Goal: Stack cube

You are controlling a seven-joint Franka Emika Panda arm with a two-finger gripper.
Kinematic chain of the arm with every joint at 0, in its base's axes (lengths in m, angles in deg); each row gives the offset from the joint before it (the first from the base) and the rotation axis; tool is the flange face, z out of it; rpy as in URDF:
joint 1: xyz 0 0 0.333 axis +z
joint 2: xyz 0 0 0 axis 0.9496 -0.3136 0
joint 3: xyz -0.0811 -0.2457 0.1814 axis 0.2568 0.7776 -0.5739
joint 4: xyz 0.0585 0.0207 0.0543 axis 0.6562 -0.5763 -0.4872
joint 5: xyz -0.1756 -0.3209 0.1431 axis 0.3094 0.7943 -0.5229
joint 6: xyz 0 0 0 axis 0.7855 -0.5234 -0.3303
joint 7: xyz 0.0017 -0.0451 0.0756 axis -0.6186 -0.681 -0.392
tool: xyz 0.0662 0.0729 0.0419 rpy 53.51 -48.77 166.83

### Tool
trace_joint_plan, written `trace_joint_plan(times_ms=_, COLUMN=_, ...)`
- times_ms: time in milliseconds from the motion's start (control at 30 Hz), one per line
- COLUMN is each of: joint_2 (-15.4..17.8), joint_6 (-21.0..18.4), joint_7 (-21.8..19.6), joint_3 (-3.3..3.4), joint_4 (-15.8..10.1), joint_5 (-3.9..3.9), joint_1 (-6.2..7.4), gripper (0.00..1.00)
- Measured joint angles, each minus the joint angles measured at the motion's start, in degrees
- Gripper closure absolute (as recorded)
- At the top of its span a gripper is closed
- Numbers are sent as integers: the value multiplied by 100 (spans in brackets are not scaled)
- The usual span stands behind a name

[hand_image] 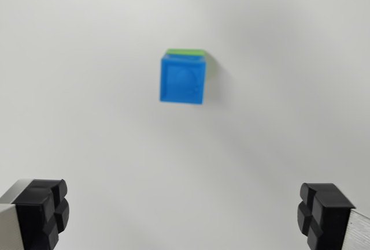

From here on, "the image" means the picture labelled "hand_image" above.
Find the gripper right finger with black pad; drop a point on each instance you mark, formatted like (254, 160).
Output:
(329, 215)

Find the blue cube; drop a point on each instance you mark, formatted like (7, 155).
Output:
(182, 79)

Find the green cube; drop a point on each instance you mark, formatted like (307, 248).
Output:
(185, 50)

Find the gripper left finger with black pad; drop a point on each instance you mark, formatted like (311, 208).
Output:
(34, 215)

